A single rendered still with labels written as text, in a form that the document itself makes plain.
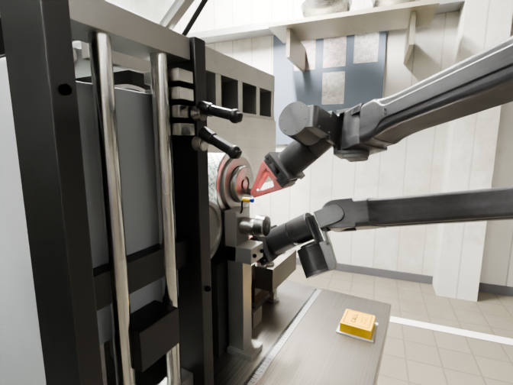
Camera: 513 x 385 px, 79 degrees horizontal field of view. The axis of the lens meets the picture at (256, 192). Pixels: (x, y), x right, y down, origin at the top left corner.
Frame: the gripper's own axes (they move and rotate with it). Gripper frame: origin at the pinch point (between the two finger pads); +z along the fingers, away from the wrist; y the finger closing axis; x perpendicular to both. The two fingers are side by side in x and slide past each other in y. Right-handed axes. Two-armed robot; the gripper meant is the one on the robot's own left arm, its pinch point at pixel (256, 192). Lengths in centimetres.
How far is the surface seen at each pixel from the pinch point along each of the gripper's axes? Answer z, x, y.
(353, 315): 5.8, -35.1, 16.2
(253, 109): 9, 44, 69
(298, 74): 1, 115, 249
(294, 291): 21.0, -24.6, 25.9
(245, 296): 13.3, -15.6, -4.9
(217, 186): 2.0, 4.2, -8.0
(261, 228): 0.3, -7.1, -6.7
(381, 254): 52, -76, 265
